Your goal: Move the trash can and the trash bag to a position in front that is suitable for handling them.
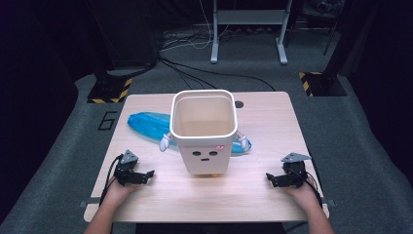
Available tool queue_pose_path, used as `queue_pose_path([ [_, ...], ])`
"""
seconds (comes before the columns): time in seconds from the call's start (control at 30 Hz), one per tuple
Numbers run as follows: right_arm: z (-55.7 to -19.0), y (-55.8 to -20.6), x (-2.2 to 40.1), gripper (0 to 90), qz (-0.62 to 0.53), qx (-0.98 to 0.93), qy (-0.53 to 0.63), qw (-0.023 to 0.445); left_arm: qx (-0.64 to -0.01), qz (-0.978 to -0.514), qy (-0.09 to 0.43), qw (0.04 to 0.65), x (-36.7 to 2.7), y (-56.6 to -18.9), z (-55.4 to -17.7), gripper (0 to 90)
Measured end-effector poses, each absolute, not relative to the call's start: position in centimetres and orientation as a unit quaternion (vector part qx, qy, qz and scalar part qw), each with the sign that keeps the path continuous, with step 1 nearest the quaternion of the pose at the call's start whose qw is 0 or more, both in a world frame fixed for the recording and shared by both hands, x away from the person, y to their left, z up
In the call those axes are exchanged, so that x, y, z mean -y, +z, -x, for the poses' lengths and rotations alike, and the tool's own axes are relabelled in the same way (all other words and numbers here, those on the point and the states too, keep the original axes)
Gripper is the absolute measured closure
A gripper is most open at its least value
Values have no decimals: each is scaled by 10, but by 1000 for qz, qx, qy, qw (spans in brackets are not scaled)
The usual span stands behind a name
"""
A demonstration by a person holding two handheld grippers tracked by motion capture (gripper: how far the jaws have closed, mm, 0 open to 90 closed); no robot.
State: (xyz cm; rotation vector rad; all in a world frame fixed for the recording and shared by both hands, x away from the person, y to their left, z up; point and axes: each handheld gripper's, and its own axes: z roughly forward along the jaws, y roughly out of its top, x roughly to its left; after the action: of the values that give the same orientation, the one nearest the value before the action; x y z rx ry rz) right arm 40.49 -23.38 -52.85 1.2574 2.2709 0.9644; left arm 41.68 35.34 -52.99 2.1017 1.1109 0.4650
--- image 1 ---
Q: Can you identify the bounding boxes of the blue plastic garbage bag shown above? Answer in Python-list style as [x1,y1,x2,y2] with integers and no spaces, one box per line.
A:
[127,111,252,154]

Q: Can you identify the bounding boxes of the white metal stand frame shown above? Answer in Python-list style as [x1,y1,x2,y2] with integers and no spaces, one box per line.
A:
[209,0,293,65]

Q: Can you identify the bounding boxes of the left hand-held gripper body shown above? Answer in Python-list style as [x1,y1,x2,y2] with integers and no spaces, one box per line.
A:
[113,149,144,187]

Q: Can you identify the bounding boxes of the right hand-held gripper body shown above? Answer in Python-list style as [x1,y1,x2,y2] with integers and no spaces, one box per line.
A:
[281,152,312,188]

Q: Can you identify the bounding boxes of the tangle of floor cables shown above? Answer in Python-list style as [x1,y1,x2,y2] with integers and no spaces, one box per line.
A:
[160,27,216,53]

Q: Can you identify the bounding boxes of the white trash can with face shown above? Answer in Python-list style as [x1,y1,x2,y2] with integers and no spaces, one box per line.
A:
[159,89,252,178]

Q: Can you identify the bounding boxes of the black stand base hazard stripes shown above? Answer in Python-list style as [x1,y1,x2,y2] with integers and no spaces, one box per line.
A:
[298,0,379,98]
[87,58,160,104]

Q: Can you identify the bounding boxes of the person's right hand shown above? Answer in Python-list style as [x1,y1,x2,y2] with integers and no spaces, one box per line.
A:
[281,181,320,211]

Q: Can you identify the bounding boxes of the person's left hand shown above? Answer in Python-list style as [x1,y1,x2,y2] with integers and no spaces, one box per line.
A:
[105,177,144,204]

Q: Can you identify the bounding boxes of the long black floor cable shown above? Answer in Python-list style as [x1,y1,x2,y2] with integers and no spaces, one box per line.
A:
[159,58,277,92]

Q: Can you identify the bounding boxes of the right hand-held gripper cable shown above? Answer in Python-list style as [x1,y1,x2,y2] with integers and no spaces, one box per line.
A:
[303,172,325,209]

